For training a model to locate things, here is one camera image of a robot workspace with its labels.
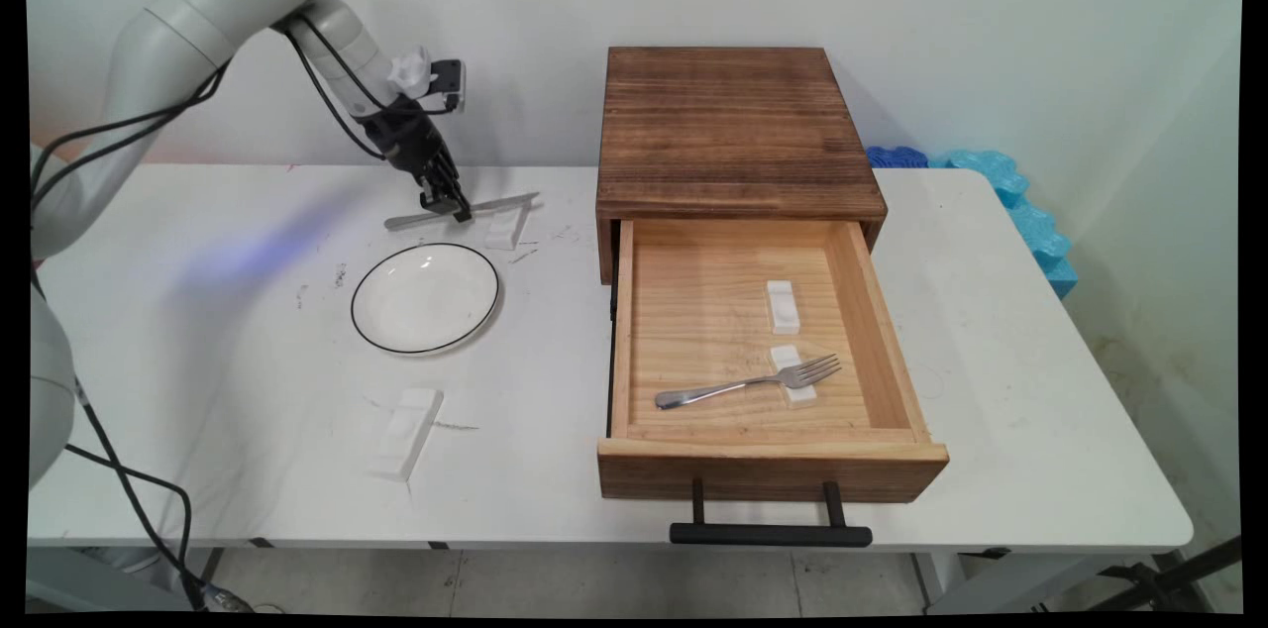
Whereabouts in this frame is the light wooden drawer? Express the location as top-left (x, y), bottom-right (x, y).
top-left (597, 218), bottom-right (950, 504)

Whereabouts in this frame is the black table leg frame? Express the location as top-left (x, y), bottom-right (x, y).
top-left (1088, 536), bottom-right (1243, 613)

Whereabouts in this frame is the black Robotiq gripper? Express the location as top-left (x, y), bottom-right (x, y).
top-left (379, 106), bottom-right (475, 224)

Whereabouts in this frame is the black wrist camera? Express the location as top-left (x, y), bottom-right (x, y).
top-left (430, 59), bottom-right (466, 115)

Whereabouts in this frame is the stainless steel fork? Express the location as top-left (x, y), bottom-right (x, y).
top-left (655, 354), bottom-right (843, 411)

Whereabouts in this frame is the white ceramic cutlery rest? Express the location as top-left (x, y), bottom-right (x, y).
top-left (766, 280), bottom-right (801, 335)
top-left (771, 345), bottom-right (819, 408)
top-left (483, 207), bottom-right (536, 252)

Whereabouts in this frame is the dark brown wooden cabinet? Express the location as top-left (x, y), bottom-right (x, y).
top-left (596, 47), bottom-right (889, 286)

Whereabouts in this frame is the light blue foam piece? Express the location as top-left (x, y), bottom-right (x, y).
top-left (931, 150), bottom-right (1079, 300)

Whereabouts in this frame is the large white cutlery rest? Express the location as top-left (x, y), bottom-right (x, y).
top-left (369, 387), bottom-right (445, 482)

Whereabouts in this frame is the black drawer handle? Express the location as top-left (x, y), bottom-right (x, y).
top-left (670, 478), bottom-right (874, 549)

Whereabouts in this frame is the black floor cable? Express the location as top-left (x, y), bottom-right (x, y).
top-left (30, 271), bottom-right (254, 613)

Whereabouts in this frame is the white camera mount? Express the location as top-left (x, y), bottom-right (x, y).
top-left (387, 46), bottom-right (438, 98)

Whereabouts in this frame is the stainless steel table knife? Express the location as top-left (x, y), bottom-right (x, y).
top-left (384, 192), bottom-right (541, 233)

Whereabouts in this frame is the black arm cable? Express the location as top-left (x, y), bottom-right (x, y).
top-left (30, 12), bottom-right (437, 213)

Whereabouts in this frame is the white plate with black rim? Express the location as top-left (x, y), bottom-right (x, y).
top-left (351, 243), bottom-right (502, 356)

